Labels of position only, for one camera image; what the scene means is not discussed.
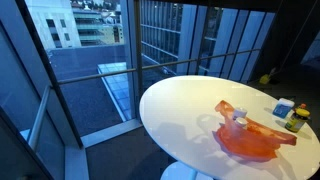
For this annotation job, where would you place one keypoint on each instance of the yellow and brown bottle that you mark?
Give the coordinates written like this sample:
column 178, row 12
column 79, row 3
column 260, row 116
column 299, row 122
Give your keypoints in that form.
column 296, row 120

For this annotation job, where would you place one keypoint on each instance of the small clear white-capped bottle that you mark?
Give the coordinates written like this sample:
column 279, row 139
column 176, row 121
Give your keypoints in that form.
column 282, row 109

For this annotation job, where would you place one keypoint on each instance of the grey metal window handrail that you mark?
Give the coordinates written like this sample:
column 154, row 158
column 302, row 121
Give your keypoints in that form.
column 38, row 120
column 100, row 76

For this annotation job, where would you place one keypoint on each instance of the orange plastic bag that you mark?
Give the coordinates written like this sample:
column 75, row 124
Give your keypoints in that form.
column 246, row 143

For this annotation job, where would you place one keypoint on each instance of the yellow object on floor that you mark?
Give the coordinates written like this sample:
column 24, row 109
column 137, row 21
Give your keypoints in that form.
column 265, row 79

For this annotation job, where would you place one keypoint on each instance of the white table pedestal base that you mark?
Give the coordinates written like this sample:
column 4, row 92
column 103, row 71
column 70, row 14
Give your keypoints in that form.
column 176, row 172

